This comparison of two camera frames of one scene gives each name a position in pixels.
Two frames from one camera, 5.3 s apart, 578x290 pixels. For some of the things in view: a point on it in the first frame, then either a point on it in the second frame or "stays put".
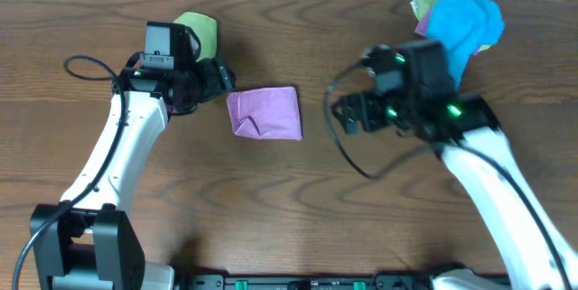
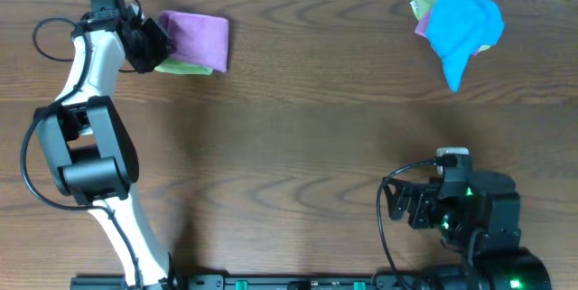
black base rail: [303, 282] stays put
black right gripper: [366, 102] → [424, 195]
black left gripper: [217, 80] → [153, 42]
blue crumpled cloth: [463, 21] stays put
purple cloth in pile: [424, 23] stays put
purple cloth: [265, 113] → [200, 40]
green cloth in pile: [424, 3] stays put
